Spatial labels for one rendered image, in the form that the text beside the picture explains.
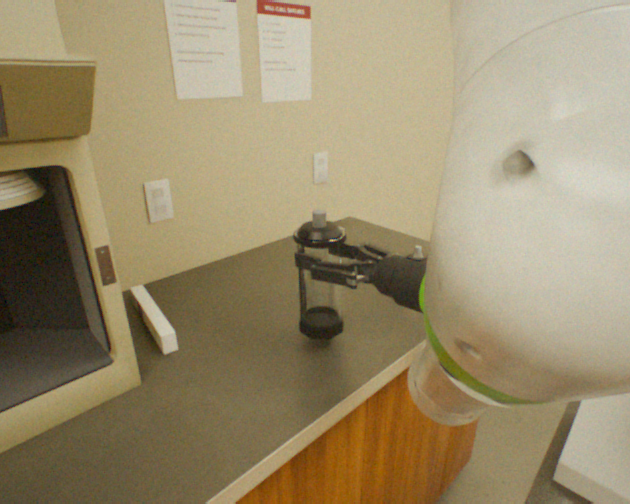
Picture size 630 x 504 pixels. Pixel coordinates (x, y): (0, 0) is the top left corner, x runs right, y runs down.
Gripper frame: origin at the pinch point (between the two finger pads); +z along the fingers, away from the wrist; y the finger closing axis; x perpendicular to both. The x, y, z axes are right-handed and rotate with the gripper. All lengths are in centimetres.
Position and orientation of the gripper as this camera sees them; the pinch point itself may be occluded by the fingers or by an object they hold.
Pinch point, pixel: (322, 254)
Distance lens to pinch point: 83.7
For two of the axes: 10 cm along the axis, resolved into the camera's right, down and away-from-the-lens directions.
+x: 0.7, 9.4, 3.4
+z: -6.8, -2.0, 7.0
